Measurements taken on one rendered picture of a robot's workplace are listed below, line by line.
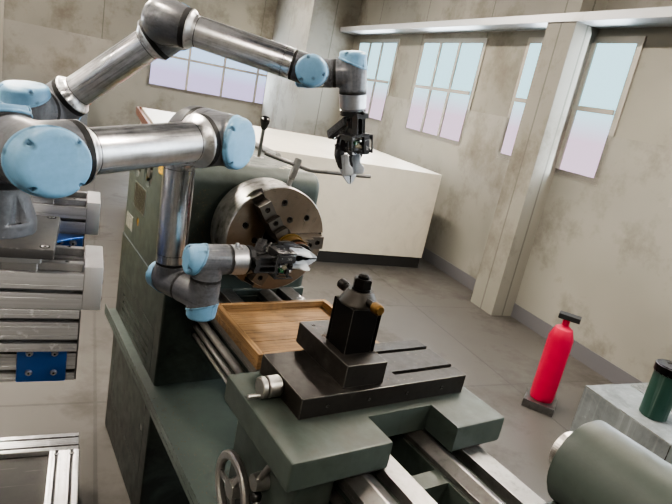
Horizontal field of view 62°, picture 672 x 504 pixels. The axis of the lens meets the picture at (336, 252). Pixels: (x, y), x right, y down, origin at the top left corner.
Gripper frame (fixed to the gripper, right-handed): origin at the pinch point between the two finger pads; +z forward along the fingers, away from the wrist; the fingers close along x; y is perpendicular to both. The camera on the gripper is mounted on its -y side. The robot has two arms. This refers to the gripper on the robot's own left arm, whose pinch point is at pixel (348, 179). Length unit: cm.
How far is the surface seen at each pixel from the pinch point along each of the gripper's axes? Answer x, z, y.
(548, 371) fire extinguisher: 157, 143, -34
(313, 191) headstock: -0.6, 8.9, -20.4
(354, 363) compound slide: -34, 20, 56
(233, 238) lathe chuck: -34.7, 13.2, -4.9
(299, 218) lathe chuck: -13.9, 11.1, -4.9
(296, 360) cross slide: -41, 23, 44
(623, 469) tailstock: -24, 10, 106
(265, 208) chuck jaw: -26.3, 4.8, -0.9
